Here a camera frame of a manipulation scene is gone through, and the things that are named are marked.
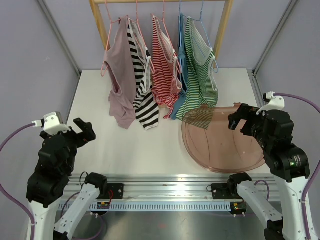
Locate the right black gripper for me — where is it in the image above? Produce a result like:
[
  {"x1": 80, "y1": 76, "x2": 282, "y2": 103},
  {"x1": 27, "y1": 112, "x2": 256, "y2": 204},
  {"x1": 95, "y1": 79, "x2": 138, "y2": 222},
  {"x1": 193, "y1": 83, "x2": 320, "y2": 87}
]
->
[{"x1": 228, "y1": 102, "x2": 272, "y2": 150}]

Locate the black white striped tank top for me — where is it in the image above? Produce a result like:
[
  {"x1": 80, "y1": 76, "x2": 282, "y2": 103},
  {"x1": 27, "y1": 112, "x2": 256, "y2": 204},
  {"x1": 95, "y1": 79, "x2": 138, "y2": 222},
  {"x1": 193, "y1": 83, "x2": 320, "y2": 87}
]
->
[{"x1": 127, "y1": 19, "x2": 159, "y2": 131}]

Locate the mauve pink tank top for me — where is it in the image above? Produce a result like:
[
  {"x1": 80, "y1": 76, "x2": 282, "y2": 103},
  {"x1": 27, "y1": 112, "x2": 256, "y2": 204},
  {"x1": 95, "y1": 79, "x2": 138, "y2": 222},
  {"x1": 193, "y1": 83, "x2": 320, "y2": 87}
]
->
[{"x1": 103, "y1": 16, "x2": 136, "y2": 129}]

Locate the red white striped tank top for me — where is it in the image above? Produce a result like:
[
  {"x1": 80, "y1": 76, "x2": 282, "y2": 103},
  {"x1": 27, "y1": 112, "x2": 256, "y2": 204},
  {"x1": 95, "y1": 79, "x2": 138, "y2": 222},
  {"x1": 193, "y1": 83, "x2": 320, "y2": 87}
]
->
[{"x1": 152, "y1": 15, "x2": 183, "y2": 119}]

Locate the blue tank top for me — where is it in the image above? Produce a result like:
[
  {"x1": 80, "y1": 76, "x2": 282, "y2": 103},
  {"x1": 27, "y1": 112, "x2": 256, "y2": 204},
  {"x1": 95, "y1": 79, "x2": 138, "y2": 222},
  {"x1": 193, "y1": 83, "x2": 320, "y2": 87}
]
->
[{"x1": 170, "y1": 13, "x2": 188, "y2": 120}]

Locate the pink wire hanger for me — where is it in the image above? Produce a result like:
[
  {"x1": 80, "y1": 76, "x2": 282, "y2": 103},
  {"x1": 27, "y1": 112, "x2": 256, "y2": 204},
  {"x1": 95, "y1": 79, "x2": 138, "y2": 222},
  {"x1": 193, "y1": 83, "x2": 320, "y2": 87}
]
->
[
  {"x1": 100, "y1": 0, "x2": 129, "y2": 77},
  {"x1": 135, "y1": 0, "x2": 155, "y2": 74},
  {"x1": 150, "y1": 0, "x2": 178, "y2": 60}
]

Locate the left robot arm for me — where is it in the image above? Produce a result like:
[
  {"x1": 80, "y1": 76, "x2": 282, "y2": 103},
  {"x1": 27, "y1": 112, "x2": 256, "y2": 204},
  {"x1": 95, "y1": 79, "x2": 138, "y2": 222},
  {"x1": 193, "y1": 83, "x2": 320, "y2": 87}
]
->
[{"x1": 26, "y1": 118, "x2": 108, "y2": 240}]

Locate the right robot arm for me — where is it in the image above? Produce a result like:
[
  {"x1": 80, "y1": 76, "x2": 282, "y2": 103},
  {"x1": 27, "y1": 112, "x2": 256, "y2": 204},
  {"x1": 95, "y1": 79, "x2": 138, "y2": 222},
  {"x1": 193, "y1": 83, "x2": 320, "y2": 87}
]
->
[{"x1": 226, "y1": 103, "x2": 319, "y2": 240}]

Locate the green white striped tank top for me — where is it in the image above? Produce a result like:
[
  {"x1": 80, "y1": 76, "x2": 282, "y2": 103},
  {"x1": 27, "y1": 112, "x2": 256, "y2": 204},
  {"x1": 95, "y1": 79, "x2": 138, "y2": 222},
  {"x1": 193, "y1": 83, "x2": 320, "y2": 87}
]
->
[{"x1": 176, "y1": 17, "x2": 219, "y2": 129}]

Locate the translucent pink plastic basin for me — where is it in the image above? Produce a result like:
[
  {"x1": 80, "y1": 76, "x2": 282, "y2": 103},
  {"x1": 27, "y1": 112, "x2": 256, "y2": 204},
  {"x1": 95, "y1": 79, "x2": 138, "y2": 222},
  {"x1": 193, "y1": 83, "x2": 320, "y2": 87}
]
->
[{"x1": 181, "y1": 103, "x2": 265, "y2": 174}]

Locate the wooden clothes rack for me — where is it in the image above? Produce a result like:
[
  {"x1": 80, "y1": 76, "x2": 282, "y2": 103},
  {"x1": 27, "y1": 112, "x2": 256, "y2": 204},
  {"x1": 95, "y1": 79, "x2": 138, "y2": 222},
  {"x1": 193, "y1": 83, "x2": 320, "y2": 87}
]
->
[{"x1": 89, "y1": 0, "x2": 234, "y2": 60}]

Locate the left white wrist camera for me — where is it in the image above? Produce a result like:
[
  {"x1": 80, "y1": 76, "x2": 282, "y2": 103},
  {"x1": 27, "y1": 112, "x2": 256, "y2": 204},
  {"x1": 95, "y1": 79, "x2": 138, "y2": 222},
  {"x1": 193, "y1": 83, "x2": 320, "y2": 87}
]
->
[{"x1": 31, "y1": 111, "x2": 69, "y2": 136}]

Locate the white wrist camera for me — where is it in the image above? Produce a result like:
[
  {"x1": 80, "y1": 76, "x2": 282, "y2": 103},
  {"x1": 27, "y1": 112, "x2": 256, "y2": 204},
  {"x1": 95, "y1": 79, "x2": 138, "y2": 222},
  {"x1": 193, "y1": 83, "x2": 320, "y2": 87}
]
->
[
  {"x1": 31, "y1": 111, "x2": 69, "y2": 136},
  {"x1": 256, "y1": 91, "x2": 285, "y2": 115}
]

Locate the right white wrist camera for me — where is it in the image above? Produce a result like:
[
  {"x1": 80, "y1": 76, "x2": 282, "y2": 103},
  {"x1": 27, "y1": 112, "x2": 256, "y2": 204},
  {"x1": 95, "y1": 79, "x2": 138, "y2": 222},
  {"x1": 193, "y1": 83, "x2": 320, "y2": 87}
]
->
[{"x1": 256, "y1": 91, "x2": 285, "y2": 115}]

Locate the aluminium mounting rail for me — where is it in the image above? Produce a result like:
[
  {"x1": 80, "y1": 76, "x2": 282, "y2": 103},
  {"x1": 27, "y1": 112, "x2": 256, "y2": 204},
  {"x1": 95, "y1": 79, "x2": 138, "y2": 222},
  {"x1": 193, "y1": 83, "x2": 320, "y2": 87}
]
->
[{"x1": 62, "y1": 173, "x2": 280, "y2": 202}]

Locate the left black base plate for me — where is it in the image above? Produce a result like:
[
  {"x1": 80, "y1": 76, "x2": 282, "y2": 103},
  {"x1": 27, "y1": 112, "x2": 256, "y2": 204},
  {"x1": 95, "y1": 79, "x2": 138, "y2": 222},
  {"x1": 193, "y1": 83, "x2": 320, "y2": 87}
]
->
[{"x1": 106, "y1": 183, "x2": 125, "y2": 200}]

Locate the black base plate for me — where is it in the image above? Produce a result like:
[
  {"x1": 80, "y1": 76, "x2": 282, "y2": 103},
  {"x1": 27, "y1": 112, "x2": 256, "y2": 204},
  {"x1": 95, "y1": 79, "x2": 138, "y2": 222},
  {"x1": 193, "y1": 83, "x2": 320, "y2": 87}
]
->
[
  {"x1": 206, "y1": 183, "x2": 229, "y2": 200},
  {"x1": 106, "y1": 183, "x2": 125, "y2": 200}
]

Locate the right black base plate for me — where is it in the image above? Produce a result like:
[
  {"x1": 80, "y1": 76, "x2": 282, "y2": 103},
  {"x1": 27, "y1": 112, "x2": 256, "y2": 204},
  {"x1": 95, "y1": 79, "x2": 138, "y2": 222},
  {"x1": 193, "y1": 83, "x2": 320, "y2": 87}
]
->
[{"x1": 206, "y1": 183, "x2": 229, "y2": 200}]

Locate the white slotted cable duct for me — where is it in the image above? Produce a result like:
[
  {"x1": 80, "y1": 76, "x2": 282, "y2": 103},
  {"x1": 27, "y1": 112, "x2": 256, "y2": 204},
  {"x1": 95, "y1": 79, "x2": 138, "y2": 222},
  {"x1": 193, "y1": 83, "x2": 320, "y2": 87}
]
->
[{"x1": 89, "y1": 201, "x2": 231, "y2": 212}]

